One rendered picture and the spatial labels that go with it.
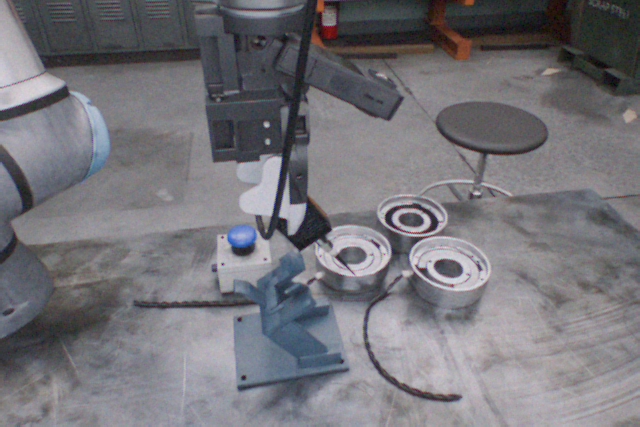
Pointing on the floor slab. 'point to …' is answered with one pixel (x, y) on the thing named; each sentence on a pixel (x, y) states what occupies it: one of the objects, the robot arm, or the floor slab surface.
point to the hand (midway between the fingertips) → (295, 212)
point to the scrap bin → (605, 21)
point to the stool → (488, 137)
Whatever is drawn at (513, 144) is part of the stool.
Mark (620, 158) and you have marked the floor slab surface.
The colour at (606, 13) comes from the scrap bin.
